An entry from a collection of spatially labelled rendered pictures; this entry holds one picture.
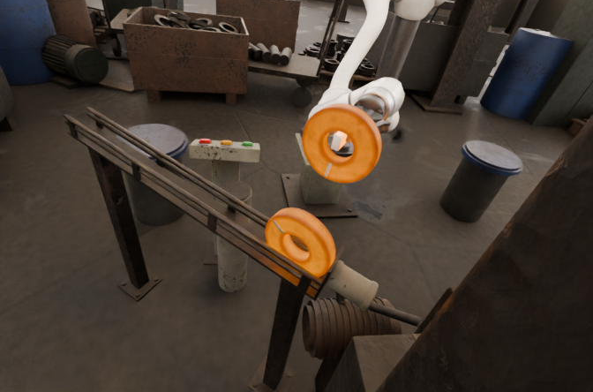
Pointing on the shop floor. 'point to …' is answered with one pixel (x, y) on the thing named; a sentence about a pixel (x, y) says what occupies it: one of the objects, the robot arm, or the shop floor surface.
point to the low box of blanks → (187, 53)
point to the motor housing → (340, 331)
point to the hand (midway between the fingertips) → (342, 136)
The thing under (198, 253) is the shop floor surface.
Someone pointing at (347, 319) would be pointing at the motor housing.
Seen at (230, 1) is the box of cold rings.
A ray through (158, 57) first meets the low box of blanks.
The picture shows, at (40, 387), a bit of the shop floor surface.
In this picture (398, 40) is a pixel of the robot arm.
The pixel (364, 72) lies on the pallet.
